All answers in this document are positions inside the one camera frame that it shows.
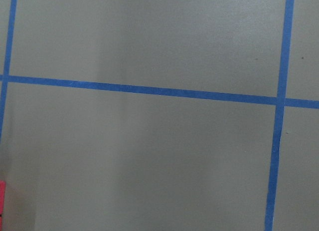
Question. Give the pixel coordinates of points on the red block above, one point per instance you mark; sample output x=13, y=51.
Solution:
x=2, y=194

